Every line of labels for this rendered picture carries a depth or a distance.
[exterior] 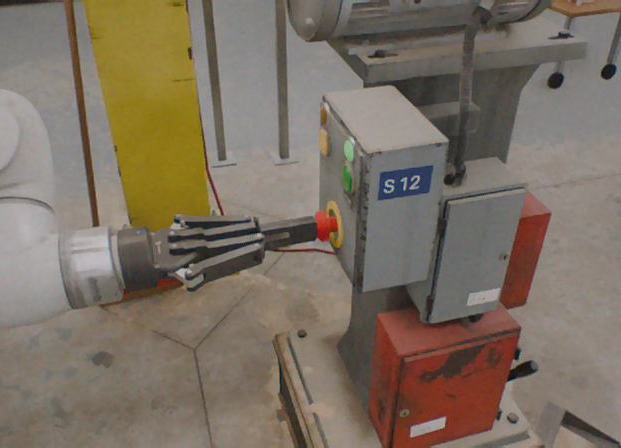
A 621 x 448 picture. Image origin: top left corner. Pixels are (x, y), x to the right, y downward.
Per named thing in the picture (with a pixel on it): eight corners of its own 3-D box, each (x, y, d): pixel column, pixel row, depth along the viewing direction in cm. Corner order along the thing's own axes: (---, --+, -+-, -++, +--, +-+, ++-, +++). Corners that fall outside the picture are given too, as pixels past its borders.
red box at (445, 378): (468, 388, 137) (498, 266, 116) (496, 433, 127) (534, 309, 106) (366, 414, 131) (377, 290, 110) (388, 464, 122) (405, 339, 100)
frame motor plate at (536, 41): (502, 14, 110) (505, -7, 108) (584, 59, 91) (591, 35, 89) (315, 31, 102) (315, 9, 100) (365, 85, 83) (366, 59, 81)
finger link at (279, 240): (248, 238, 73) (253, 252, 70) (288, 231, 74) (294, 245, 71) (248, 247, 73) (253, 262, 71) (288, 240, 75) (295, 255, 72)
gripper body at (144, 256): (124, 264, 76) (197, 251, 78) (127, 309, 69) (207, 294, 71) (113, 215, 71) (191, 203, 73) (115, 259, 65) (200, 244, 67)
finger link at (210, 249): (168, 242, 70) (169, 249, 69) (262, 227, 72) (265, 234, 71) (173, 268, 72) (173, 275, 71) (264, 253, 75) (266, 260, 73)
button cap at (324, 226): (338, 226, 79) (338, 201, 77) (348, 244, 76) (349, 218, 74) (310, 231, 78) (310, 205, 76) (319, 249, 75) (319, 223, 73)
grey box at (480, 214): (473, 277, 116) (534, -18, 84) (501, 314, 107) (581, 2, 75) (401, 292, 112) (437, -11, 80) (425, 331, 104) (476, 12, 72)
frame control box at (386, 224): (447, 210, 99) (472, 58, 83) (519, 295, 82) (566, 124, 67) (304, 235, 93) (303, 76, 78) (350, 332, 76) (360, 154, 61)
